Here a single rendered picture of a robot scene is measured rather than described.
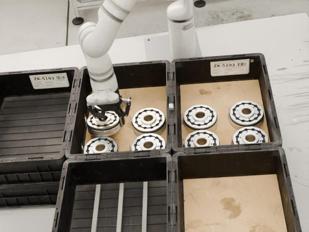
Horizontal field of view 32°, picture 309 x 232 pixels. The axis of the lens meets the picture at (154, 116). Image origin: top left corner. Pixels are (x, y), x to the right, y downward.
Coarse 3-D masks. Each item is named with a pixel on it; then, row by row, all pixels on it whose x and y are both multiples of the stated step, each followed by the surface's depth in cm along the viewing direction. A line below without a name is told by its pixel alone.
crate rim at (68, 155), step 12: (156, 60) 173; (168, 72) 168; (168, 84) 164; (168, 96) 161; (168, 108) 157; (72, 120) 158; (168, 120) 153; (72, 132) 154; (168, 132) 152; (168, 144) 147; (72, 156) 148; (84, 156) 147; (96, 156) 147; (108, 156) 146
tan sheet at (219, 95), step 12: (192, 84) 178; (204, 84) 178; (216, 84) 177; (228, 84) 176; (240, 84) 176; (252, 84) 175; (180, 96) 175; (192, 96) 174; (204, 96) 174; (216, 96) 173; (228, 96) 172; (240, 96) 172; (252, 96) 171; (216, 108) 169; (228, 108) 168; (228, 120) 165; (264, 120) 163; (216, 132) 162; (228, 132) 161; (228, 144) 158
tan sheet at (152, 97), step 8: (136, 88) 180; (144, 88) 179; (152, 88) 179; (160, 88) 178; (128, 96) 177; (136, 96) 177; (144, 96) 177; (152, 96) 176; (160, 96) 176; (136, 104) 174; (144, 104) 174; (152, 104) 173; (160, 104) 173; (136, 112) 172; (128, 120) 169; (120, 128) 167; (128, 128) 167; (88, 136) 166; (112, 136) 165; (120, 136) 165; (128, 136) 164; (136, 136) 164; (120, 144) 162; (128, 144) 162
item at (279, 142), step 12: (180, 60) 172; (192, 60) 171; (204, 60) 171; (264, 60) 168; (264, 72) 166; (276, 120) 149; (276, 132) 146; (240, 144) 144; (252, 144) 144; (264, 144) 143; (276, 144) 143
